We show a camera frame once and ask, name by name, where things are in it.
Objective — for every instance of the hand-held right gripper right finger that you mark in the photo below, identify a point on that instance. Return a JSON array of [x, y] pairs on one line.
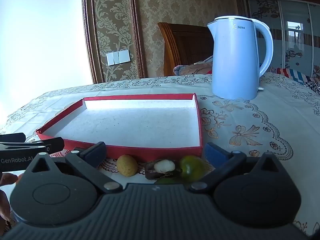
[[213, 154]]

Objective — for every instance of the person's left hand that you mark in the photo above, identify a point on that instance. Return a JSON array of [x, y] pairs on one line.
[[7, 179]]

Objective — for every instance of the partly peeled water chestnut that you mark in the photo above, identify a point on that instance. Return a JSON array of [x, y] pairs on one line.
[[162, 167]]

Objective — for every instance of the floral sliding-door wardrobe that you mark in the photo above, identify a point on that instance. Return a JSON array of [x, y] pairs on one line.
[[282, 42]]

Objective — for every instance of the red shallow cardboard tray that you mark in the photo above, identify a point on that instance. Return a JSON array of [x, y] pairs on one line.
[[137, 122]]

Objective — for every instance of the green tomato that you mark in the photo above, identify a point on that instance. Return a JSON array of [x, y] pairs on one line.
[[194, 168]]

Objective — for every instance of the tan longan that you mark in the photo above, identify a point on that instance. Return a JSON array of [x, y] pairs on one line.
[[127, 165]]

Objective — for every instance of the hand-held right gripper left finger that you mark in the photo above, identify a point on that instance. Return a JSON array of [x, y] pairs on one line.
[[98, 152]]

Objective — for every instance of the light blue electric kettle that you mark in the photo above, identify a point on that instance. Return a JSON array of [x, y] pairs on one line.
[[232, 62]]

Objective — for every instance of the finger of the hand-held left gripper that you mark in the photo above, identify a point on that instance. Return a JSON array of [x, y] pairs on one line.
[[53, 144], [12, 138]]

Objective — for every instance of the wooden bed headboard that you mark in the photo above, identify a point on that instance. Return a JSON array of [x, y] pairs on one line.
[[187, 47]]

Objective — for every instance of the striped pink blanket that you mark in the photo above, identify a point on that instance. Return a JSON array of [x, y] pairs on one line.
[[190, 69]]

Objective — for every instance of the white lace-print tablecloth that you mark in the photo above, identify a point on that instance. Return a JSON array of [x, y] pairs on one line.
[[250, 122]]

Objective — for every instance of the white wall switch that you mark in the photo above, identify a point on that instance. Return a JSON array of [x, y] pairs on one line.
[[118, 57]]

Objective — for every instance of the carved wooden wall frame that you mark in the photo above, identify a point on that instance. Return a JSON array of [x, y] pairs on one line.
[[135, 30]]

